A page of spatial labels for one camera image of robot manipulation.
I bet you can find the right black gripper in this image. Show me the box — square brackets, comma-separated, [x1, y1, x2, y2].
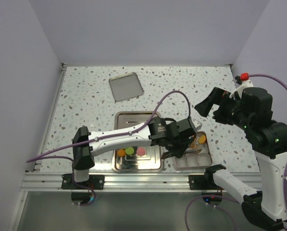
[195, 86, 252, 130]

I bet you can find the round dotted orange cookie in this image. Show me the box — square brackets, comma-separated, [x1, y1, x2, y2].
[189, 143, 203, 154]

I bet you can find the pink sandwich cookie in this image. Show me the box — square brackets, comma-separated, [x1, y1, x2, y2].
[136, 147, 146, 156]

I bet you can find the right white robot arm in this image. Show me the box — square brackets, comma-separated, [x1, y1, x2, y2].
[195, 87, 287, 231]

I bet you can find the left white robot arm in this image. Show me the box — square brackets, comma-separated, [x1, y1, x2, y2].
[72, 117, 202, 189]

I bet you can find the pink cookie tin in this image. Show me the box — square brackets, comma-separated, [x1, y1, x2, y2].
[173, 131, 213, 171]

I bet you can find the large steel tray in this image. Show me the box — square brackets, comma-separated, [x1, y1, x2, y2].
[112, 111, 163, 173]

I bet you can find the orange chip cookie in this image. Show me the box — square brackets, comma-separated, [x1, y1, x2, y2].
[117, 149, 126, 157]

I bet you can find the square tin lid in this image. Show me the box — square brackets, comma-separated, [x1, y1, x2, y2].
[108, 72, 144, 102]

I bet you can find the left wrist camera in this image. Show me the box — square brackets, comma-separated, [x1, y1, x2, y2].
[191, 118, 202, 131]

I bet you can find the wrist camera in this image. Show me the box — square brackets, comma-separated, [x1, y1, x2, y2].
[230, 73, 254, 100]
[191, 118, 202, 131]

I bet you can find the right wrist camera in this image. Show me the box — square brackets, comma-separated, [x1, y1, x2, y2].
[230, 73, 254, 100]

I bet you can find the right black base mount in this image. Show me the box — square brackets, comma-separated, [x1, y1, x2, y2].
[188, 164, 226, 190]

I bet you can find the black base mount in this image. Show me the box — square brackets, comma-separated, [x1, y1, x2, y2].
[61, 173, 105, 190]
[188, 164, 226, 190]

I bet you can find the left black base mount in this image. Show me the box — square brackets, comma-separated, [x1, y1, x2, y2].
[61, 173, 105, 190]

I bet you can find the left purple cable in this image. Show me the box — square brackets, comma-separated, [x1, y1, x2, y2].
[25, 90, 192, 164]

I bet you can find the aluminium rail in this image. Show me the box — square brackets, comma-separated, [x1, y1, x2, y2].
[20, 172, 262, 192]

